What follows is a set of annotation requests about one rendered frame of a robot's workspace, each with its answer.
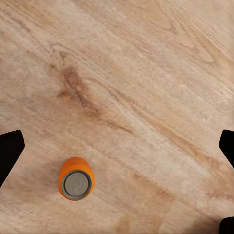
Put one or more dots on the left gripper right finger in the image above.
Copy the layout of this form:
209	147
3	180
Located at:
226	144

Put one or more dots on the can of soda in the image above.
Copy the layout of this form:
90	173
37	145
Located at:
76	181

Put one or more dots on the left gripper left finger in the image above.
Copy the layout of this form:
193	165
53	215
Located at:
11	147

